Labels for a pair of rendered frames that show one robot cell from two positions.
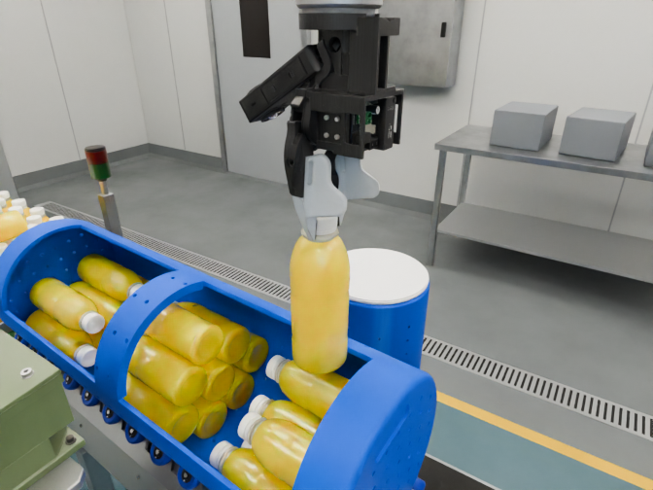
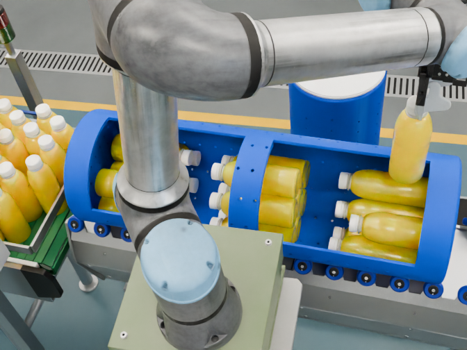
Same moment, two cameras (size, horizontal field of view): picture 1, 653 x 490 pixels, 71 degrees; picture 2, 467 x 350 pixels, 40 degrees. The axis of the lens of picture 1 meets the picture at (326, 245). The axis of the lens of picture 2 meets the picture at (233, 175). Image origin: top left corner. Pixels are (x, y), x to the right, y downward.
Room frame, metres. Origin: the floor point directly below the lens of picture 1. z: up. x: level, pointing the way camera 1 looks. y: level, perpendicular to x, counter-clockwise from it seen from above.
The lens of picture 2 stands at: (-0.25, 0.54, 2.29)
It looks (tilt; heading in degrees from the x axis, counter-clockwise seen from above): 50 degrees down; 346
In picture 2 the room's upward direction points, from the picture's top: 9 degrees counter-clockwise
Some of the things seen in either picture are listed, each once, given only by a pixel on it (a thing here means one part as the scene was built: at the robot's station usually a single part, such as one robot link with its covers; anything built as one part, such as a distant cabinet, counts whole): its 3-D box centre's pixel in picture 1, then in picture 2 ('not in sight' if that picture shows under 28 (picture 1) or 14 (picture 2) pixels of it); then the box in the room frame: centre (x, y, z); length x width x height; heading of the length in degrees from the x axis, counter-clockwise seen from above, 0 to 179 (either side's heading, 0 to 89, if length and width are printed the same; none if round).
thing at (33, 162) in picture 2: not in sight; (33, 162); (0.99, 0.76, 1.09); 0.04 x 0.04 x 0.02
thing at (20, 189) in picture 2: not in sight; (19, 192); (0.99, 0.83, 0.99); 0.07 x 0.07 x 0.19
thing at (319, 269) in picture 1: (320, 297); (411, 142); (0.46, 0.01, 1.34); 0.07 x 0.07 x 0.19
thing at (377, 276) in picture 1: (375, 273); (337, 65); (1.03, -0.13, 1.03); 0.28 x 0.28 x 0.01
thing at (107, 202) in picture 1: (136, 326); (66, 170); (1.45, 0.75, 0.55); 0.04 x 0.04 x 1.10; 54
